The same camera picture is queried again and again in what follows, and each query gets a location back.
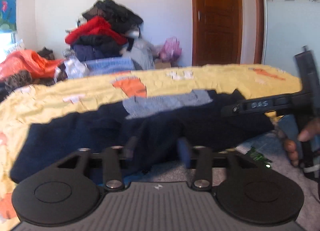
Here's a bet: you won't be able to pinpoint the grey navy knit sweater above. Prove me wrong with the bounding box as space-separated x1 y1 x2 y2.
10 89 320 231

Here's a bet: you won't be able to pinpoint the person's right hand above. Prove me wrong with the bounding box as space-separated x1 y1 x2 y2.
278 115 319 167

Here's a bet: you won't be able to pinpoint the cardboard box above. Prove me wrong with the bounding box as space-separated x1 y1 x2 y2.
155 61 171 70

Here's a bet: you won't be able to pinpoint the light blue quilted blanket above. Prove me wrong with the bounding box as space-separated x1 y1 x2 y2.
82 58 136 76

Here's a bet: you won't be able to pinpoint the pink plastic bag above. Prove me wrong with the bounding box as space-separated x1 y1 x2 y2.
159 37 182 63

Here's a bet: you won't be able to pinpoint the white crumpled plastic bag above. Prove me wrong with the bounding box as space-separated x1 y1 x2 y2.
54 58 89 82

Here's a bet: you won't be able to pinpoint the grey bundle under pile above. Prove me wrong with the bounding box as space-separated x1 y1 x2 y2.
121 38 159 70

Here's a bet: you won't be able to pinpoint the dark navy jacket on pile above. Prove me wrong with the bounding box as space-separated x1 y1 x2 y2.
71 35 123 62

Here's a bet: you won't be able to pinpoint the yellow carrot print bedsheet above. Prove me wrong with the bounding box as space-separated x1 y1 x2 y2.
1 65 300 230

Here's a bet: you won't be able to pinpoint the leopard print garment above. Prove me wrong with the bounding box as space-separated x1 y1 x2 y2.
4 70 33 93

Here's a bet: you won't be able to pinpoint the red garment on pile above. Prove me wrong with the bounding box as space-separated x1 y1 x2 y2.
65 16 127 45

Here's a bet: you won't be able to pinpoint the black garments on pile top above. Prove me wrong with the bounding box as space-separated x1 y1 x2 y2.
81 0 144 34

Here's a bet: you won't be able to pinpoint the brown wooden door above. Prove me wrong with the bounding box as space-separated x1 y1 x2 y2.
192 0 266 66

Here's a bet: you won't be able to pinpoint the orange plastic bag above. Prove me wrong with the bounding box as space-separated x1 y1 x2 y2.
1 50 64 81

